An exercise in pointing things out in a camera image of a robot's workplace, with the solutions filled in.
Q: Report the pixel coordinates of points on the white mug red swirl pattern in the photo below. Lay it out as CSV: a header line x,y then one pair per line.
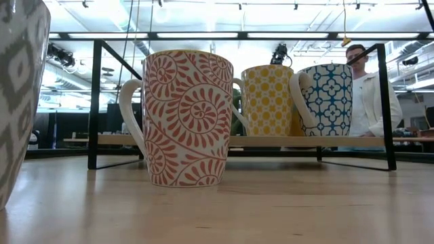
x,y
190,115

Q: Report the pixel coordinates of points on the white mug yellow dot pattern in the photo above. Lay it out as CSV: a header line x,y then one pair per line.
x,y
268,101

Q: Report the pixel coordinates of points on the plain orange mug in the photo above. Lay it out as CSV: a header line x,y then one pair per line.
x,y
297,127

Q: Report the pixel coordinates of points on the white mug blue pattern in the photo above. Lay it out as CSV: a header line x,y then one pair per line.
x,y
330,101

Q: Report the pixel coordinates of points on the grey diamond mug red rim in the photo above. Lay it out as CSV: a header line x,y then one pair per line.
x,y
20,101

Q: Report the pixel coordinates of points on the wooden shelf with black legs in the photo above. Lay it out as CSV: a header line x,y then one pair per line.
x,y
271,141

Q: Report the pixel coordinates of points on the yellow hanging plug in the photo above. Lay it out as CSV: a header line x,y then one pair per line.
x,y
346,42

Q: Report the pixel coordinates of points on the person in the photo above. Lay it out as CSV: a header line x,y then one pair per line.
x,y
369,108

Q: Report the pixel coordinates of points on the black aluminium table frame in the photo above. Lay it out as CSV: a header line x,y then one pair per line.
x,y
242,35

